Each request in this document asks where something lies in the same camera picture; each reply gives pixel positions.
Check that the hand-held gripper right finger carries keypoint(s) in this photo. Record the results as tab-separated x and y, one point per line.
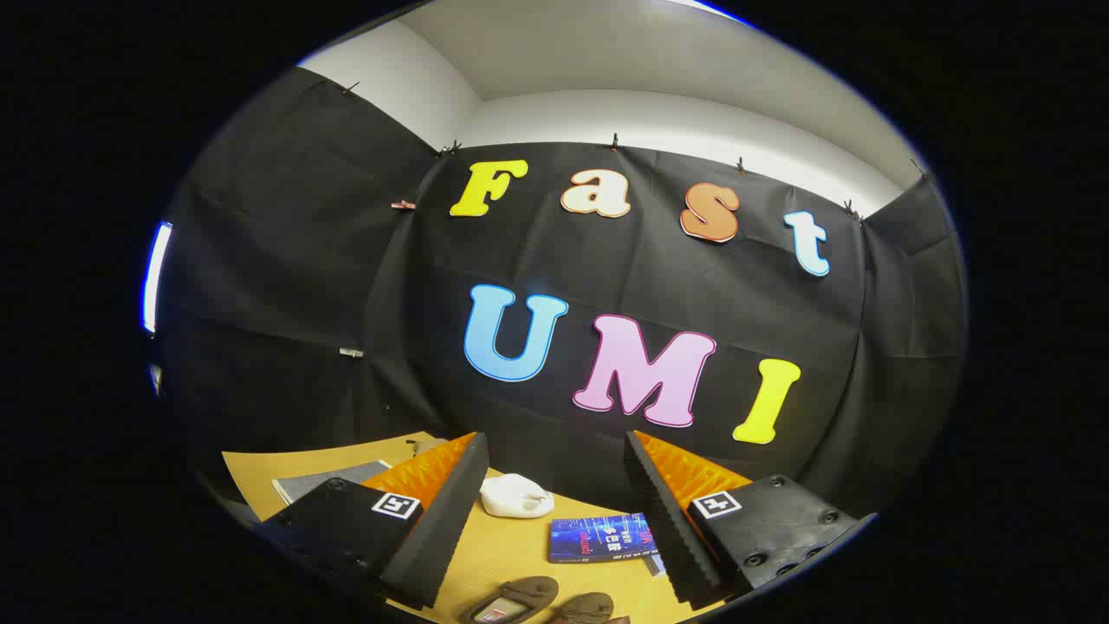
671	529

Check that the white plush toy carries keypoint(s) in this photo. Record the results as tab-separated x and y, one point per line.
515	497

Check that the light blue book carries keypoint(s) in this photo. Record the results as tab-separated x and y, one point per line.
656	565

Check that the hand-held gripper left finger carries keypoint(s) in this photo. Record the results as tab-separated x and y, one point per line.
450	520

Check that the dark blue book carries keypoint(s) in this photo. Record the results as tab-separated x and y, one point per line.
598	537

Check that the black backdrop cloth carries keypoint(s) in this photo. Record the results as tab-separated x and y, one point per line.
658	286

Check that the brown fuzzy shoe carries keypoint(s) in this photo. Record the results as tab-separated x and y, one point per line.
589	605
520	594

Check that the grey fabric storage box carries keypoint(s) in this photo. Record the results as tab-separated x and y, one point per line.
325	482

